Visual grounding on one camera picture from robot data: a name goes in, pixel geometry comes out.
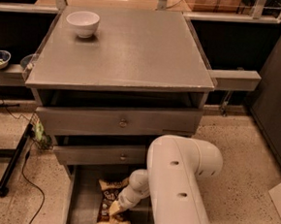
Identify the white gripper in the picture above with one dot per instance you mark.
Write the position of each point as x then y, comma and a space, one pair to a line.
128, 201

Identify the brown sea salt chip bag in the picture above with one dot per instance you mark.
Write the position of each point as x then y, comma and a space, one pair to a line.
110, 190

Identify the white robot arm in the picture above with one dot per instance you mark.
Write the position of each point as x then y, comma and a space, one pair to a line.
170, 180

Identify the grey bottom drawer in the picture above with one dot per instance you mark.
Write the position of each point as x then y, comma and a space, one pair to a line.
86, 194

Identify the grey drawer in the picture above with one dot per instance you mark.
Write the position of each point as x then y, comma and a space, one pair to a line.
101, 154
118, 122
86, 194

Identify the grey middle drawer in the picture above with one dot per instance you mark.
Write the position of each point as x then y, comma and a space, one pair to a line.
101, 154

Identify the grey top drawer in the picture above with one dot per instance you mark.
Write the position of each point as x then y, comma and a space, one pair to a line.
118, 122

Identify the grey drawer cabinet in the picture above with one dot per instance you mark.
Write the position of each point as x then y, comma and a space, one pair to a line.
136, 59

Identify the black tripod leg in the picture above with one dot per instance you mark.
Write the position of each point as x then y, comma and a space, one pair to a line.
12, 164

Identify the grey left shelf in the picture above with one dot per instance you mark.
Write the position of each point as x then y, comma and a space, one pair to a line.
12, 75

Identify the grey side beam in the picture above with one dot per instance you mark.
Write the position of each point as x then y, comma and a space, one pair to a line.
235, 80

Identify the white ceramic bowl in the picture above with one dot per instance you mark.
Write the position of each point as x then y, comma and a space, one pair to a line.
83, 23

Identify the green wire basket item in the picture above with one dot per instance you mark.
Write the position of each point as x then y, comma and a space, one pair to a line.
41, 139

